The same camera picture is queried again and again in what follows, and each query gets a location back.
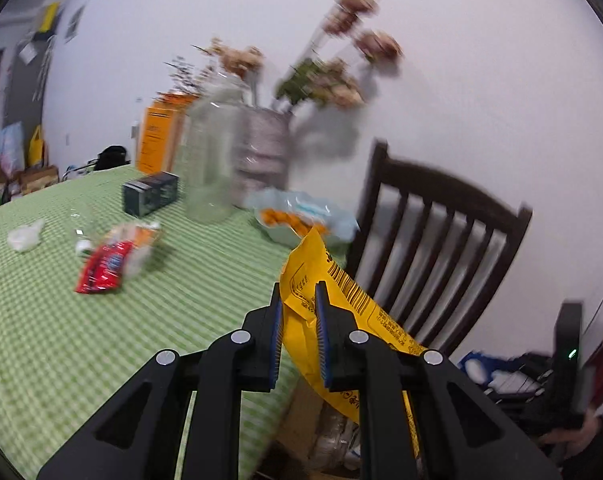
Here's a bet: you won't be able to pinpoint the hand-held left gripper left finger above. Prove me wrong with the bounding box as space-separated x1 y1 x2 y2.
36 282 284 480

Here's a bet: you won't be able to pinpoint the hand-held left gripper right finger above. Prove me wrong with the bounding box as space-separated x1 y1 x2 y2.
315 281 562 480

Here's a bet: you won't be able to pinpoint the yellow snack bag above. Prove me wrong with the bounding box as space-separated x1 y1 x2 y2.
280 226 429 466

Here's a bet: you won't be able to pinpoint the person's right hand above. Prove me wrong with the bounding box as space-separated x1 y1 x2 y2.
536 412 603 458

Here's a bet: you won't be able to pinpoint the blue white bag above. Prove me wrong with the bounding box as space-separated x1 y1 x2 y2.
456 350 547 401

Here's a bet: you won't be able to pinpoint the crushed clear plastic bottle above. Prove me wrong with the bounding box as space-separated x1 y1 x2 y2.
309 402 362 471

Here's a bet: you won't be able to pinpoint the light blue snack bowl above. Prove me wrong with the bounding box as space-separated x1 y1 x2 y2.
246 189 359 248

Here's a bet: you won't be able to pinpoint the orange clear-wrapped packet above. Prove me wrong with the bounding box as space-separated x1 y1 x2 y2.
106 221 163 277

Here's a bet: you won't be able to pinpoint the red striped snack packet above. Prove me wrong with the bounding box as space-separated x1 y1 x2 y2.
74 240 138 295

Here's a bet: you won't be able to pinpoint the clear glass jar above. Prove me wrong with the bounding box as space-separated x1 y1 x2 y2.
184 77 244 223

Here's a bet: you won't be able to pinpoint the dark green small box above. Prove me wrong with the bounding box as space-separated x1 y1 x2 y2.
122 171 179 217

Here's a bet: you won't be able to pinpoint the dark wooden chair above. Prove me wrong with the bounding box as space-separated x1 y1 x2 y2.
346 139 533 356

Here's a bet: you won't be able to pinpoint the grey pink ribbed vase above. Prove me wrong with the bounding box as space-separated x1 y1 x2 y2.
234 106 292 208

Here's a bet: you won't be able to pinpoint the orange paper box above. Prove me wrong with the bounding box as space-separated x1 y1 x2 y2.
136 91 194 173

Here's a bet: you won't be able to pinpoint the black bag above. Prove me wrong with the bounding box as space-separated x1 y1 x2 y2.
88 146 132 172

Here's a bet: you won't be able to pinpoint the dried rose bouquet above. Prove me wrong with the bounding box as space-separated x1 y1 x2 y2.
201 0 405 111

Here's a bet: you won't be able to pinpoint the crumpled white tissue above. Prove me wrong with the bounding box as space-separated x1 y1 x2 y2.
7 219 46 252

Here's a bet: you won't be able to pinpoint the small brown cardboard box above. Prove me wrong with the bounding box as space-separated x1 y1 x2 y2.
20 166 59 195

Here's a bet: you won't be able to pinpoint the dried berry twigs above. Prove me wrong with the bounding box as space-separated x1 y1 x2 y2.
164 55 207 96

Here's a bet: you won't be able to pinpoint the yellow tote bag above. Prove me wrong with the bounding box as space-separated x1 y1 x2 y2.
27 125 47 167

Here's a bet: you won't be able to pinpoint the light blue gift bag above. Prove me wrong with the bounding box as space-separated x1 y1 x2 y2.
0 122 24 171

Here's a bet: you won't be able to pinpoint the grey refrigerator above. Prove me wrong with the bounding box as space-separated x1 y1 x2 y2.
4 35 49 136

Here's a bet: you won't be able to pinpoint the yellow box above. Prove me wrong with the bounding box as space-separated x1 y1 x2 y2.
41 2 61 33

